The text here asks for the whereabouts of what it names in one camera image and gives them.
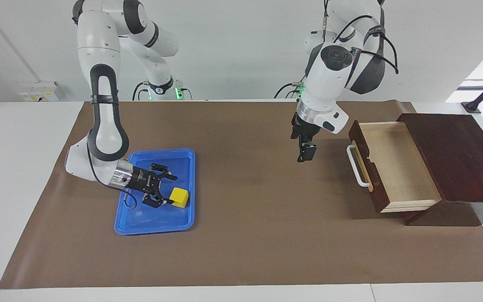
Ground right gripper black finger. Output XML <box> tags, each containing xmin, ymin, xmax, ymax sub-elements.
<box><xmin>149</xmin><ymin>163</ymin><xmax>178</xmax><ymax>182</ymax></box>
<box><xmin>142</xmin><ymin>191</ymin><xmax>174</xmax><ymax>209</ymax></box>

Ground yellow cube block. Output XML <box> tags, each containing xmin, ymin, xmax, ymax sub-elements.
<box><xmin>169</xmin><ymin>187</ymin><xmax>190</xmax><ymax>208</ymax></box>

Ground wooden drawer with white handle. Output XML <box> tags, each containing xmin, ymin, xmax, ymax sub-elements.
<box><xmin>346</xmin><ymin>120</ymin><xmax>442</xmax><ymax>213</ymax></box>

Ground blue plastic tray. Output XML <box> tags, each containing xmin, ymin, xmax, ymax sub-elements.
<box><xmin>114</xmin><ymin>148</ymin><xmax>196</xmax><ymax>236</ymax></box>

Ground brown table mat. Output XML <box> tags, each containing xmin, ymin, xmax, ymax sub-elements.
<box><xmin>0</xmin><ymin>100</ymin><xmax>483</xmax><ymax>290</ymax></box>

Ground dark wooden cabinet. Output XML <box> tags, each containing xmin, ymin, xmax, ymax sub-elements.
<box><xmin>397</xmin><ymin>112</ymin><xmax>483</xmax><ymax>226</ymax></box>

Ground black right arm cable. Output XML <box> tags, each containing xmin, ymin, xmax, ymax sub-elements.
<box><xmin>86</xmin><ymin>155</ymin><xmax>138</xmax><ymax>209</ymax></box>

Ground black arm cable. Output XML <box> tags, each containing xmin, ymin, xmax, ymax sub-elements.
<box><xmin>323</xmin><ymin>0</ymin><xmax>400</xmax><ymax>76</ymax></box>
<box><xmin>86</xmin><ymin>155</ymin><xmax>138</xmax><ymax>209</ymax></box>

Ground black base cable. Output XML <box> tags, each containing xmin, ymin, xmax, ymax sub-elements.
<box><xmin>132</xmin><ymin>81</ymin><xmax>147</xmax><ymax>101</ymax></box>
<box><xmin>274</xmin><ymin>82</ymin><xmax>301</xmax><ymax>99</ymax></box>

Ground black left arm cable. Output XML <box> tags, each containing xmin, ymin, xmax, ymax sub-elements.
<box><xmin>323</xmin><ymin>0</ymin><xmax>400</xmax><ymax>76</ymax></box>

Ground white wall outlet box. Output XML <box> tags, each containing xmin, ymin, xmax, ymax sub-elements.
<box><xmin>18</xmin><ymin>81</ymin><xmax>60</xmax><ymax>102</ymax></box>

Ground white wall cable conduit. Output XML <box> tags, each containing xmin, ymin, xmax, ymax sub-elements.
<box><xmin>0</xmin><ymin>0</ymin><xmax>41</xmax><ymax>83</ymax></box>

